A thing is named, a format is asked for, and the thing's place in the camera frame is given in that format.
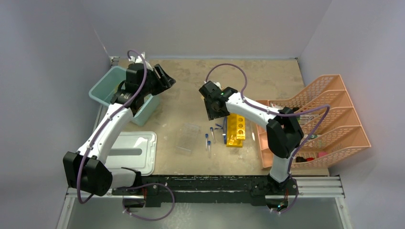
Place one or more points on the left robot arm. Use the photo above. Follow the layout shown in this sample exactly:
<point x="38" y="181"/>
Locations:
<point x="85" y="169"/>

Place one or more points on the yellow test tube rack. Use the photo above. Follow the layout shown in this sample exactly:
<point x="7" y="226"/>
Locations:
<point x="235" y="130"/>

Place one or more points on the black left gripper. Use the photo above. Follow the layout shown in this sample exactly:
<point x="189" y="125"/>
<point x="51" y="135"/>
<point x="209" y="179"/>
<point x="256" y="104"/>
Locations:
<point x="166" y="82"/>

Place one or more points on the teal plastic bin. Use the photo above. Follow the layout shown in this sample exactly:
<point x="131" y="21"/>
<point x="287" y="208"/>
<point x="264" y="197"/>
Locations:
<point x="104" y="89"/>

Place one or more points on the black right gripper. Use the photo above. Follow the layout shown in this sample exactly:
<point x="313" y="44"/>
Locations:
<point x="212" y="115"/>

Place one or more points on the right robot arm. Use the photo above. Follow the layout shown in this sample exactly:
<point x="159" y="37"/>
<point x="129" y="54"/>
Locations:
<point x="283" y="131"/>

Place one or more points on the white plastic bin lid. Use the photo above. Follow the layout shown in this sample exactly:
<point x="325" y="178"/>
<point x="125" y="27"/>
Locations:
<point x="135" y="150"/>

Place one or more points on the orange plastic file organizer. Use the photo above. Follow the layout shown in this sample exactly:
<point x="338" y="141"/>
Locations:
<point x="339" y="136"/>

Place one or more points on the aluminium rail frame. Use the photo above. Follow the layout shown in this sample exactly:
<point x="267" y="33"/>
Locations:
<point x="255" y="190"/>

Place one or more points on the blue capped test tube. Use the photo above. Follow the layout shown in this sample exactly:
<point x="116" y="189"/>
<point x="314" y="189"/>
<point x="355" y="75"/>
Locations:
<point x="206" y="141"/>
<point x="209" y="149"/>
<point x="212" y="134"/>

